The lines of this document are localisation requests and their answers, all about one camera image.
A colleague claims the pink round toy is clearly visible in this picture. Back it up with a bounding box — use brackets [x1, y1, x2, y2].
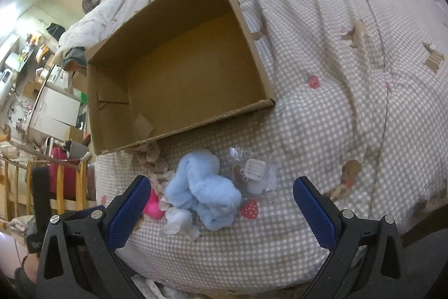
[143, 189, 164, 220]

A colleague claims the white sock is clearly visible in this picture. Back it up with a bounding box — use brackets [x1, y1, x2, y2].
[159, 196, 201, 241]

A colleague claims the clear plastic packet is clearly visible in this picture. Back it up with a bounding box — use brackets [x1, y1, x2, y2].
[229, 147, 278, 199]

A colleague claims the light blue plush toy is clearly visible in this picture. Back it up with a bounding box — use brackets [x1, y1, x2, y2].
[164, 149, 242, 231]

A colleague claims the wooden chair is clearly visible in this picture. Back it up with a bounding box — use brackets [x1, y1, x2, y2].
[1, 134, 94, 227]

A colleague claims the red suitcase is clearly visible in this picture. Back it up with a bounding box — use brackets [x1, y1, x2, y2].
[48, 147, 79, 200]

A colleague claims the beige crochet doily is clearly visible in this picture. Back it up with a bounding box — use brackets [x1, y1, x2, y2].
[125, 141, 175, 198]

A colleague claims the white cabinet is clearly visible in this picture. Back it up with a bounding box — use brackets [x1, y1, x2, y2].
[25, 65, 81, 145]

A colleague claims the brown cardboard box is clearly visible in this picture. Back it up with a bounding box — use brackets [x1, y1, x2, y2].
[86, 0, 276, 155]

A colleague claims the checkered dog-print bed cover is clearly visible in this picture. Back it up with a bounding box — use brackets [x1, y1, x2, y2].
[59, 0, 447, 294]

